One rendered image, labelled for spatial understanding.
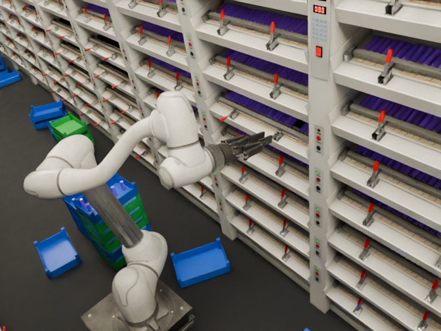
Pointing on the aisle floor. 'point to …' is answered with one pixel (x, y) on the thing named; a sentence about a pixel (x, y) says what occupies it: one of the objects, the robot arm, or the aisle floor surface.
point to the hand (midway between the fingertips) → (260, 139)
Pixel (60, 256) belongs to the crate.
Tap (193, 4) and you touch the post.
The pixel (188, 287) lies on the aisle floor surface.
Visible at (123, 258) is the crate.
